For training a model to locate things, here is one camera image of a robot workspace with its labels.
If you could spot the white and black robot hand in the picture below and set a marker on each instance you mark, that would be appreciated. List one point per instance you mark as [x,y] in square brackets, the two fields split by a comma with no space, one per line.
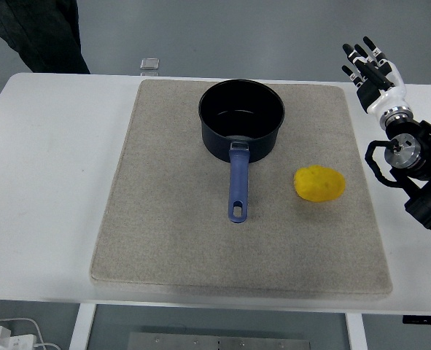
[392,82]

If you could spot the yellow potato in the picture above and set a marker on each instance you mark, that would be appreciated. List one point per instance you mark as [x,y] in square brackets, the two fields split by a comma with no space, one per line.
[319,183]

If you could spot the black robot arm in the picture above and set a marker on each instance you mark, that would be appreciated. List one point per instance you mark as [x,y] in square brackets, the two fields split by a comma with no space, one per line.
[424,146]

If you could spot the black table control panel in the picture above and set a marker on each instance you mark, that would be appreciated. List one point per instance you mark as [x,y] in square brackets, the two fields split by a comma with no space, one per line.
[424,320]

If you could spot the white table leg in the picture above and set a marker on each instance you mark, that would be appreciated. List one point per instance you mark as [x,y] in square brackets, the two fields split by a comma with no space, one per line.
[81,328]
[356,333]

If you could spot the beige fabric mat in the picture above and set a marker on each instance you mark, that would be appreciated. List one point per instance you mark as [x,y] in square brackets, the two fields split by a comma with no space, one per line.
[171,226]

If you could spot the grey metal plate with screws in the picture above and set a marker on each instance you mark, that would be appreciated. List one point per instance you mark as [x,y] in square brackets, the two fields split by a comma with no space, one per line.
[219,342]

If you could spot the person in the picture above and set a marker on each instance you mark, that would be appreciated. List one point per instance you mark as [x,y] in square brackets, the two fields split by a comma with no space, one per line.
[43,33]

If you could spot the white power adapter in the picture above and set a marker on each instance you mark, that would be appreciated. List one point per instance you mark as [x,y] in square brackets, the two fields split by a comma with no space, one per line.
[7,339]

